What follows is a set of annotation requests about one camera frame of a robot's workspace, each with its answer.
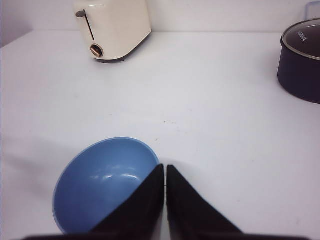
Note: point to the cream two-slot toaster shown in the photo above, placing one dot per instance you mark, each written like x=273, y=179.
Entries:
x=112, y=29

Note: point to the glass saucepan lid blue knob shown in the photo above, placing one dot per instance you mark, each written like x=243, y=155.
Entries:
x=303, y=38

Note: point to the dark blue saucepan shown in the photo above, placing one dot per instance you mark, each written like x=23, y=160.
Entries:
x=299, y=75

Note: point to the clear plastic container blue rim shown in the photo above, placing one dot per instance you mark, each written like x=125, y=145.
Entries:
x=312, y=10

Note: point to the blue bowl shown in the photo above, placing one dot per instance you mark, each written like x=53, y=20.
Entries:
x=98, y=180

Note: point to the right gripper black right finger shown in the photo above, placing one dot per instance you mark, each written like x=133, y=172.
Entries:
x=190, y=215

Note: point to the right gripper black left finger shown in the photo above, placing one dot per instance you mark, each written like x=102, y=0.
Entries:
x=138, y=215

